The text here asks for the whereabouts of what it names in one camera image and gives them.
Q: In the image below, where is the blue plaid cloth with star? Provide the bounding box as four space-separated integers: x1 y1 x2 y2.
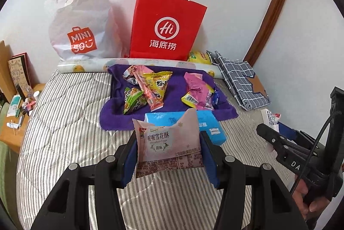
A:
206 50 270 111

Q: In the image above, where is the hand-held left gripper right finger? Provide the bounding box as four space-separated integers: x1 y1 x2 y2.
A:
199 131 309 230

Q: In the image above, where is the long pink snack packet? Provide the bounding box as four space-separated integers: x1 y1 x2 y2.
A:
134 70 164 111

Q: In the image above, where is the printed paper roll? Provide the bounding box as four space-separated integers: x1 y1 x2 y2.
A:
57 57 223 79

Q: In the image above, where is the green triangular snack packet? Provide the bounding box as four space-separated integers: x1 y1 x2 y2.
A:
123 87 147 115

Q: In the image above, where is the person's right hand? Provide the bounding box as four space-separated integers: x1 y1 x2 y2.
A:
293 175 339 220

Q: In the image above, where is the white plastic shopping bag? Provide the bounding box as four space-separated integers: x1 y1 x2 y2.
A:
44 0 132 61

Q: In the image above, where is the patterned notebook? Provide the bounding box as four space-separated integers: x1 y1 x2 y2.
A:
8 57 31 87

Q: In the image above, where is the black cable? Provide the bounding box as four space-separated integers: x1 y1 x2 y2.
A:
290 111 339 194

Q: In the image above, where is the white snack packet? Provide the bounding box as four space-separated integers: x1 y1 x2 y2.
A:
261 108 283 155

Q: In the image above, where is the green and white tube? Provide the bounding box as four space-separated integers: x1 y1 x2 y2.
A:
8 94 22 116

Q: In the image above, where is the purple towel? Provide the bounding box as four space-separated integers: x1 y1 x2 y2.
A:
99 64 239 131

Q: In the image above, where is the yellow bag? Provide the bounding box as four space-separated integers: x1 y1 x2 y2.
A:
187 51 211 64

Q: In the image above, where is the wooden headboard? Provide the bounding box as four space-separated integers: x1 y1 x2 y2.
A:
0 40 17 96

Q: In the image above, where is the brown wooden door frame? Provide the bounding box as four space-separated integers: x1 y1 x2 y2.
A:
243 0 296 68

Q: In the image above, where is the red paper bag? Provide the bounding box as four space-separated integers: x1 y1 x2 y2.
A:
130 0 208 61

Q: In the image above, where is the red and pink snack packet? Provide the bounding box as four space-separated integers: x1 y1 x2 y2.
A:
193 86 215 111

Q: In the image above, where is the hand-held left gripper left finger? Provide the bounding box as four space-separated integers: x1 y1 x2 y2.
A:
31 132 139 230

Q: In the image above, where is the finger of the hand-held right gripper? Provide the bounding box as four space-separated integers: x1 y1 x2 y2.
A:
256 123 289 159
277 123 315 145

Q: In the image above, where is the striped bed mattress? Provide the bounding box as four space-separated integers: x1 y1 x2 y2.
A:
16 69 307 230

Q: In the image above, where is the yellow triangular snack packet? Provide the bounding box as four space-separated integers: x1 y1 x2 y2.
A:
181 94 206 109
142 71 173 101

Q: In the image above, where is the pale pink pastry packet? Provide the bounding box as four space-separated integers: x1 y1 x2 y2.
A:
132 108 205 179

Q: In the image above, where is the blue tissue pack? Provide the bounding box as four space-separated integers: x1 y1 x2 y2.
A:
144 111 223 145

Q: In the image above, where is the wooden nightstand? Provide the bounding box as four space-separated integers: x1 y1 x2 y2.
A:
0 83 46 154

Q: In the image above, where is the small blue snack packet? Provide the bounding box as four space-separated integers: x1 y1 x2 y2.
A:
211 90 221 107

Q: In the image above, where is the green blanket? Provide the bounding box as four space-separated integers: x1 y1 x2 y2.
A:
0 101 19 230

